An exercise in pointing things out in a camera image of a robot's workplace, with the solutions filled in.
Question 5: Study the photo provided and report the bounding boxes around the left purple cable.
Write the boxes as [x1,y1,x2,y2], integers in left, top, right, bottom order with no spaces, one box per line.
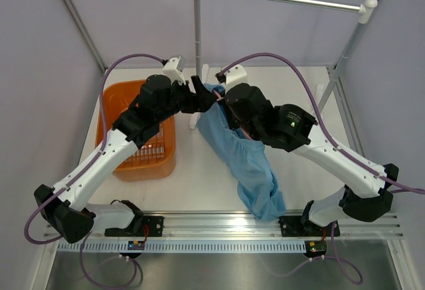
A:
[25,53,167,245]

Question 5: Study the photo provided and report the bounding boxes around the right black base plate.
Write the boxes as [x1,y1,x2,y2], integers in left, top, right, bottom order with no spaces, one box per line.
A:
[278,215,340,237]

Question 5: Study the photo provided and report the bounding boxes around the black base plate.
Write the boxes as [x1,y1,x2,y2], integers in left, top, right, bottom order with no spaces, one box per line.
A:
[139,215,164,238]
[278,215,340,237]

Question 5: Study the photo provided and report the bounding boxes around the orange plastic basket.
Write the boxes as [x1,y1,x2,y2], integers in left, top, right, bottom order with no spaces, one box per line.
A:
[103,80,176,182]

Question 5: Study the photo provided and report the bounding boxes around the white slotted cable duct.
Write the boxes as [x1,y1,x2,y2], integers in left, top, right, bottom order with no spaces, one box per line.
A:
[58,240,306,254]

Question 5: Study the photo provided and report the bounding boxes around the aluminium mounting rail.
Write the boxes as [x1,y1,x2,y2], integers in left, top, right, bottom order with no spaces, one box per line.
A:
[41,212,404,242]

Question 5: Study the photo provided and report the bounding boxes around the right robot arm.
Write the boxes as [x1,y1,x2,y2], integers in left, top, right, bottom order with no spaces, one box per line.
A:
[224,83,398,235]

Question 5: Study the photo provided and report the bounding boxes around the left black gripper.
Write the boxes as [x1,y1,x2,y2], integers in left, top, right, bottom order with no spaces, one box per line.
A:
[155,76,217,123]

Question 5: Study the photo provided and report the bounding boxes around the pink clothes hanger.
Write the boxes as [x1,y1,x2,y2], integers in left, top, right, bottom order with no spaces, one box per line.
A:
[212,85,226,104]

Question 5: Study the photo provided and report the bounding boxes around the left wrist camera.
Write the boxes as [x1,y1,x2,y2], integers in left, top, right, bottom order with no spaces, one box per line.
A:
[163,55,186,85]

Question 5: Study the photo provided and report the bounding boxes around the metal corner frame post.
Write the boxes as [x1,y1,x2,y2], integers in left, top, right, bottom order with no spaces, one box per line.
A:
[61,0,107,72]

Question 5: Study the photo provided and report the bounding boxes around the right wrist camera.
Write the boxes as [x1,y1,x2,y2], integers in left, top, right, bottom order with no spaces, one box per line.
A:
[215,64,248,91]

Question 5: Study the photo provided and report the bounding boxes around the white metal clothes rack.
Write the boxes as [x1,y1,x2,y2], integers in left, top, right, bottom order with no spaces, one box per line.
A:
[193,0,379,111]

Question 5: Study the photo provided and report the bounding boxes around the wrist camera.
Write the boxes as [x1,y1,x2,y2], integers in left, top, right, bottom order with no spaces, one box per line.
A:
[215,64,248,91]
[163,55,186,85]

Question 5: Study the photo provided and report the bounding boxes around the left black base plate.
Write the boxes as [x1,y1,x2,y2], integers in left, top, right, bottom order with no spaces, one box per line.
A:
[139,215,164,238]

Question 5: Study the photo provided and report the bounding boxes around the blue shorts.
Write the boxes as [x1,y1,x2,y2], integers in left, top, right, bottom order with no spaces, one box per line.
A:
[197,84,287,222]

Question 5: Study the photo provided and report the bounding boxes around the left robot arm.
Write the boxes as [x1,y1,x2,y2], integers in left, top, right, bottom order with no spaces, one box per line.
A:
[34,74,217,244]

